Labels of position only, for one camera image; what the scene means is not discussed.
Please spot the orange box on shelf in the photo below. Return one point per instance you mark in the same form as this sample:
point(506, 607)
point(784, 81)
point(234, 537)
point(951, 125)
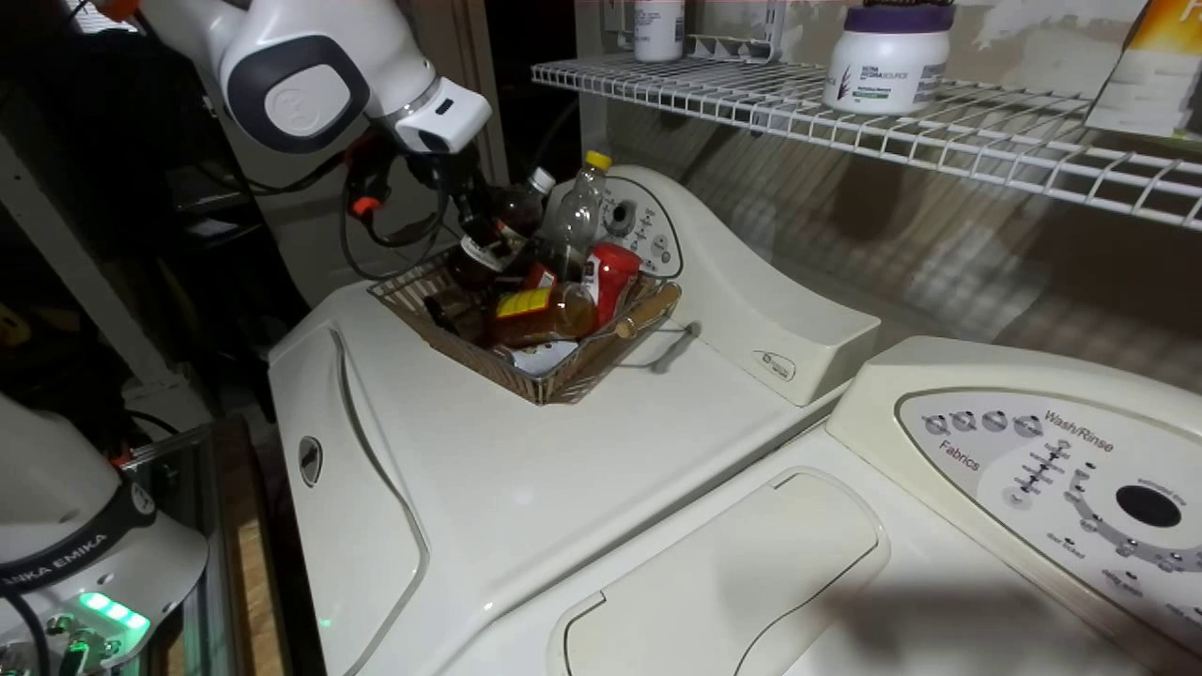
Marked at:
point(1153, 82)

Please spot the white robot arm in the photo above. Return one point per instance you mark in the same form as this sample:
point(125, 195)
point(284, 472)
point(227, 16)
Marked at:
point(87, 561)

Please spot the clear bottle yellow cap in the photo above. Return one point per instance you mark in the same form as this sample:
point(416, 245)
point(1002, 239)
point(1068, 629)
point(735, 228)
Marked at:
point(577, 214)

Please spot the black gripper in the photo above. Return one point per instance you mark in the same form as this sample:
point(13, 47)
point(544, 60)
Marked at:
point(497, 223)

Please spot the brown wicker basket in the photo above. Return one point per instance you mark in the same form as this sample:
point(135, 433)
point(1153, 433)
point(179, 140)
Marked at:
point(535, 373)

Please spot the white jar purple lid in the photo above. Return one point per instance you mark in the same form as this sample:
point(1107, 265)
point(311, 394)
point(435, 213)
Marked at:
point(888, 59)

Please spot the red item in basket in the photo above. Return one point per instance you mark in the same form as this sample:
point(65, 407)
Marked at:
point(614, 273)

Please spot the white washing machine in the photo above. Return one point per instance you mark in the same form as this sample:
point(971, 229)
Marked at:
point(435, 499)
point(959, 513)

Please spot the white wire shelf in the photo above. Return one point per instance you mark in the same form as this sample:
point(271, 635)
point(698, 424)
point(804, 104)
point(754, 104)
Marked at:
point(1024, 140)

